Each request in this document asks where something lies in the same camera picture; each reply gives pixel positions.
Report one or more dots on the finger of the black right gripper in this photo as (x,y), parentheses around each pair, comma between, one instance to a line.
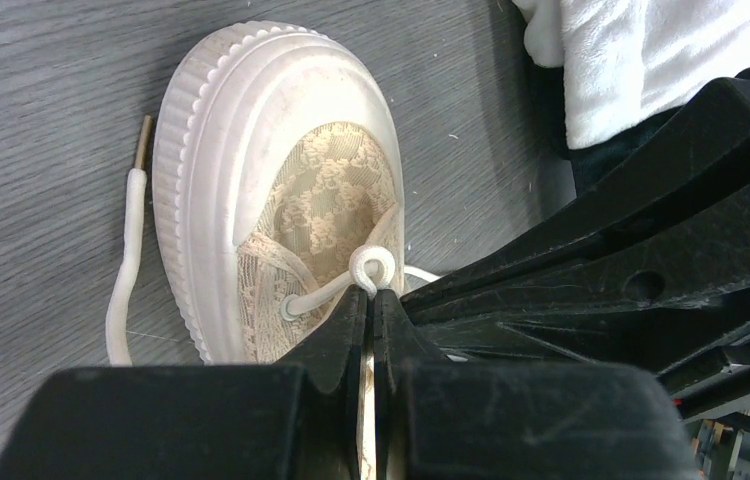
(699,157)

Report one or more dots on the black white checkered pillow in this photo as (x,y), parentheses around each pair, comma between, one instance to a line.
(607,75)

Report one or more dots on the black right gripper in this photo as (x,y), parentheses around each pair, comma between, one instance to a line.
(656,304)

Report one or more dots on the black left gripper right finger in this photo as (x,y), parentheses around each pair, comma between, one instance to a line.
(442,419)

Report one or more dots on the beige sneaker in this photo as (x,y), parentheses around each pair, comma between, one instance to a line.
(276,183)

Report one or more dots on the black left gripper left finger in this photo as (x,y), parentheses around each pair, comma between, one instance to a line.
(296,418)

